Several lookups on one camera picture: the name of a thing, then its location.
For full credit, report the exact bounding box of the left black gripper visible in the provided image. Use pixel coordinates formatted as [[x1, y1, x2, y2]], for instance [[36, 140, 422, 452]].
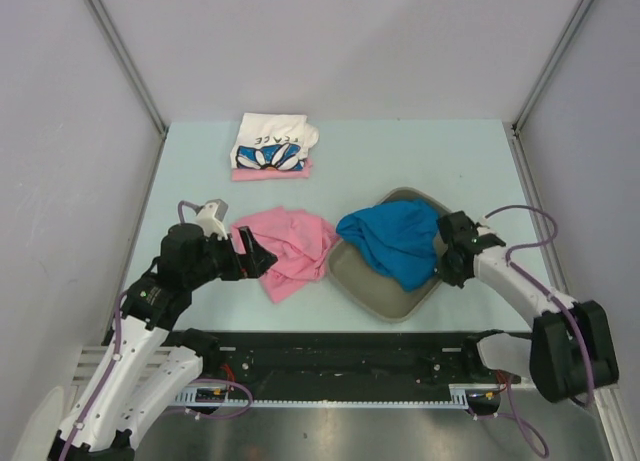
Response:
[[187, 225, 277, 288]]

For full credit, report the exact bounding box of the pink t shirt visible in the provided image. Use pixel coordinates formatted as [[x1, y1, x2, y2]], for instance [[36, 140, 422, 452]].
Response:
[[231, 158, 314, 182], [232, 207, 338, 304]]

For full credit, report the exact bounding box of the blue t shirt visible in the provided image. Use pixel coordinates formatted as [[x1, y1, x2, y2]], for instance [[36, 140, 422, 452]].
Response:
[[336, 199, 439, 292]]

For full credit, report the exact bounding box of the grey plastic tray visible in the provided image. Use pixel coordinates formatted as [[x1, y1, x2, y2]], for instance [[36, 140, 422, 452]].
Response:
[[326, 187, 450, 323]]

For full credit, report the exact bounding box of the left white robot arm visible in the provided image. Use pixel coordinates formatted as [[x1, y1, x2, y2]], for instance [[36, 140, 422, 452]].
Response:
[[48, 223, 277, 460]]

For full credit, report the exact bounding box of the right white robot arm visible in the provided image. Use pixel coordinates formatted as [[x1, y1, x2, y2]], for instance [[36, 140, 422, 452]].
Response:
[[436, 211, 620, 404]]

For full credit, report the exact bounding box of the folded pink t shirt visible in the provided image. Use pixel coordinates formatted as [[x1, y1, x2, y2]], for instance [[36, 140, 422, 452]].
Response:
[[231, 158, 314, 182]]

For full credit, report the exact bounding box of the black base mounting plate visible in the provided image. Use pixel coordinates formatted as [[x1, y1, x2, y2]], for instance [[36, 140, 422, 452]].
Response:
[[102, 330, 534, 402]]

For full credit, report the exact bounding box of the white flower print t shirt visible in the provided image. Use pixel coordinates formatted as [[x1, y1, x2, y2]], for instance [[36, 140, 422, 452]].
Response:
[[230, 113, 319, 176]]

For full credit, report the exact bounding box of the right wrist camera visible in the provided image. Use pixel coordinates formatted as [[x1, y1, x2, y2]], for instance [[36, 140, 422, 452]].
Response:
[[476, 217, 495, 232]]

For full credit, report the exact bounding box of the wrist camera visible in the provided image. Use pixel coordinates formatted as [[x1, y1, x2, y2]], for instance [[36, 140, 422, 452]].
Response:
[[476, 217, 495, 232], [195, 199, 228, 240]]

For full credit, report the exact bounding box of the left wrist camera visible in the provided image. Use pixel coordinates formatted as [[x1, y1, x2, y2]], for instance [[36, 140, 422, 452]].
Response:
[[195, 199, 228, 240]]

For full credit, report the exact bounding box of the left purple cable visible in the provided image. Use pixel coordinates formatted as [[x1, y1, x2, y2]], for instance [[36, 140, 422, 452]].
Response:
[[59, 200, 256, 461]]

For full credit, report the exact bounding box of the purple cable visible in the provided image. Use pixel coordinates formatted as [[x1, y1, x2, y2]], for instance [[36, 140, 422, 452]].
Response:
[[59, 200, 256, 461], [469, 205, 596, 457]]

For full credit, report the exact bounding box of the grey slotted cable duct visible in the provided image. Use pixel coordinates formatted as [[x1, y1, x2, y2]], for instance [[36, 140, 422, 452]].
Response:
[[164, 384, 506, 410]]

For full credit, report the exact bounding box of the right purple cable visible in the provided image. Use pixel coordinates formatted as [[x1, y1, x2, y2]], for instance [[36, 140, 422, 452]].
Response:
[[469, 205, 596, 457]]

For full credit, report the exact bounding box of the right aluminium frame post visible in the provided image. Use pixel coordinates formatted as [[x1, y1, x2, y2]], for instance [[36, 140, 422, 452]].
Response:
[[511, 0, 597, 136]]

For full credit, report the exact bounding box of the aluminium frame post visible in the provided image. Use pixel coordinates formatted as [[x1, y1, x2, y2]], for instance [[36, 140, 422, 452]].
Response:
[[511, 0, 597, 136], [73, 0, 168, 137]]

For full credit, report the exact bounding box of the left aluminium frame post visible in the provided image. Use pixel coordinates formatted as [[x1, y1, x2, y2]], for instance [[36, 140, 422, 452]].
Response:
[[73, 0, 168, 137]]

